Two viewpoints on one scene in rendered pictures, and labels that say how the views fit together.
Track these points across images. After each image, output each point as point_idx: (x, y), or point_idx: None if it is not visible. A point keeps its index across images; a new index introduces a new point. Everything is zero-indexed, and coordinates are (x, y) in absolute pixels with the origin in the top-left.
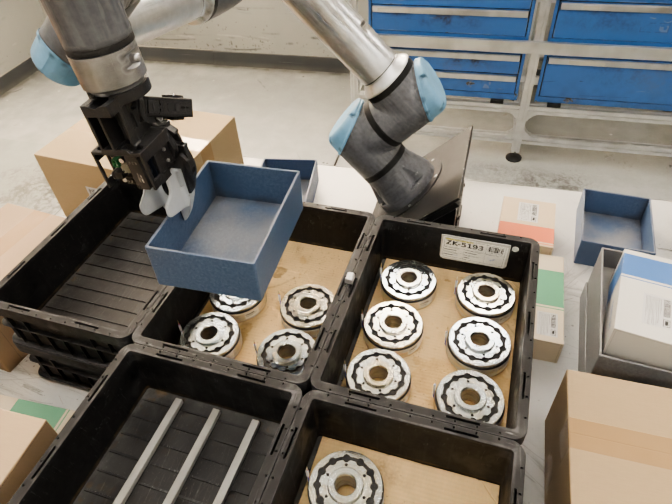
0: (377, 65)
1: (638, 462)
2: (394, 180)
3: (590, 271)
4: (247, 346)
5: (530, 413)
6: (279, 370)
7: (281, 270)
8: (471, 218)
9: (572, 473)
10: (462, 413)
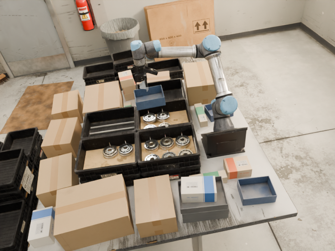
0: (217, 90)
1: (148, 189)
2: (215, 123)
3: (235, 190)
4: (152, 124)
5: (171, 186)
6: None
7: (176, 120)
8: (241, 155)
9: (141, 179)
10: (147, 159)
